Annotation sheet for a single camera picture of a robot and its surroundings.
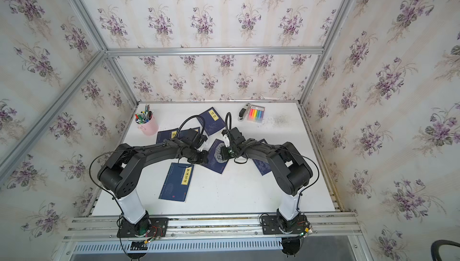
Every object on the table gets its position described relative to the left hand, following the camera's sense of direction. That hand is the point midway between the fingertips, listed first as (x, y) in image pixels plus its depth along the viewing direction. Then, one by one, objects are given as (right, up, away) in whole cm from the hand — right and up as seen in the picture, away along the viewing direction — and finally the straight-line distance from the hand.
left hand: (208, 163), depth 93 cm
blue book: (+1, +21, +15) cm, 26 cm away
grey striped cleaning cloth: (+5, +5, 0) cm, 7 cm away
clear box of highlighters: (+28, +27, +22) cm, 44 cm away
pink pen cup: (-33, +21, +3) cm, 39 cm away
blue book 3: (+2, 0, -2) cm, 3 cm away
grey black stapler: (+20, +28, +16) cm, 38 cm away
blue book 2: (+29, -2, -2) cm, 29 cm away
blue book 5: (-14, -7, -7) cm, 17 cm away
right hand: (+9, +5, +1) cm, 10 cm away
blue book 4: (-26, +14, +9) cm, 31 cm away
